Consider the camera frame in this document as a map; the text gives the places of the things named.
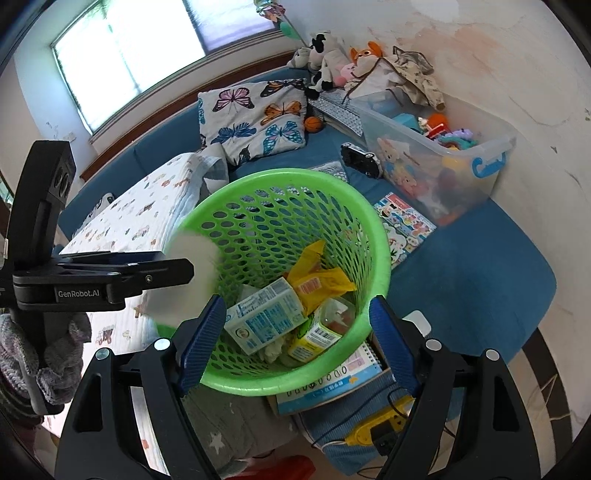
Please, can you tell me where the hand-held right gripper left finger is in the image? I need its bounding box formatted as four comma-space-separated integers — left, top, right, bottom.
55, 294, 228, 480

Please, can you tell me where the camouflage sun hat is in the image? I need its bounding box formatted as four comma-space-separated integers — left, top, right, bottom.
392, 45, 447, 112

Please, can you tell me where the blue white milk carton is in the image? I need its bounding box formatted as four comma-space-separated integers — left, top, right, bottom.
225, 277, 309, 355

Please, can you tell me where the butterfly print pillow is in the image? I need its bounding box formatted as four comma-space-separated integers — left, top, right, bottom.
198, 79, 309, 168

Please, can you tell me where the clear plastic storage box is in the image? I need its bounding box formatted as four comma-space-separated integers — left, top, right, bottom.
355, 89, 519, 228

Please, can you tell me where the grey star print cloth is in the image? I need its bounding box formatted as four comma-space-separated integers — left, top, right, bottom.
184, 387, 302, 477

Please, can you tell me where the blue knitted cloth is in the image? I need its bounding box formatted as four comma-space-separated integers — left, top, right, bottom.
295, 368, 463, 477

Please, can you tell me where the small yellow drink carton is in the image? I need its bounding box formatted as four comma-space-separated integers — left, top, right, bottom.
287, 298, 358, 365

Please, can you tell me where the pink plush toy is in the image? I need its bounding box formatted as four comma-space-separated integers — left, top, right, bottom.
334, 62, 359, 89

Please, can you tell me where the blue white patterned cloth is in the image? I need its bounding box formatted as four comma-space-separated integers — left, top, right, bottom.
307, 89, 366, 138

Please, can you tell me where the black white cow plush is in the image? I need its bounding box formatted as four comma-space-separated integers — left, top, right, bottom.
305, 31, 352, 101

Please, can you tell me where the window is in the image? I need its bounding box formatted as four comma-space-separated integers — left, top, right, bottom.
49, 0, 279, 136

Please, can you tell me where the yellow snack wrapper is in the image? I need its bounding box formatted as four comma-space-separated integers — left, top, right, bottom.
288, 268, 358, 315
295, 240, 327, 278

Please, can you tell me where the white paper cup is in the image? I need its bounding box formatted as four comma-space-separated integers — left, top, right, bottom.
148, 231, 223, 329

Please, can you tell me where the person's left hand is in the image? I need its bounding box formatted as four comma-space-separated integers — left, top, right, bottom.
0, 311, 94, 420

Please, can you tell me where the colourful hanging toy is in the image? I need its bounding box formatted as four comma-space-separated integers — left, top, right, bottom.
253, 0, 306, 43

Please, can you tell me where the orange fox plush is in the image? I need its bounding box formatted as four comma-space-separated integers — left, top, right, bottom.
348, 41, 385, 71

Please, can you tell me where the small white printed pillow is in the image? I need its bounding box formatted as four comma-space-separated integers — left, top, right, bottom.
85, 193, 115, 223

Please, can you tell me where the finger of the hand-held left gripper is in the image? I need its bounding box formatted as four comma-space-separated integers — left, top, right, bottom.
53, 250, 195, 297

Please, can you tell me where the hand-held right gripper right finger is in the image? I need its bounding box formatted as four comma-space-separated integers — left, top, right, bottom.
368, 295, 542, 480

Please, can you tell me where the grey plush toy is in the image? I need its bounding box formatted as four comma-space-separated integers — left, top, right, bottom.
287, 46, 315, 71

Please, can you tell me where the colourful sticker book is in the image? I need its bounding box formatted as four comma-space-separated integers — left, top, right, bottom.
372, 191, 438, 271

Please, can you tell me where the green plastic mesh basket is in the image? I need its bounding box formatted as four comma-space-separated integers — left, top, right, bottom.
154, 168, 392, 395

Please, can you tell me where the blue spiral notebook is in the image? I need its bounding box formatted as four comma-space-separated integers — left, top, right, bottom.
275, 340, 385, 417

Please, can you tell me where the black power adapter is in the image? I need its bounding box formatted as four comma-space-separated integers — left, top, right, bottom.
370, 418, 403, 456

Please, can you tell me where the black toy car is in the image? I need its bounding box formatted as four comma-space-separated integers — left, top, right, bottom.
341, 142, 385, 179

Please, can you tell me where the red plastic item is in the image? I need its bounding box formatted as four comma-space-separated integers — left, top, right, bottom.
239, 455, 318, 480

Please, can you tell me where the yellow power strip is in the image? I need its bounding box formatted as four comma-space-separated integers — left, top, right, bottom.
346, 394, 416, 449

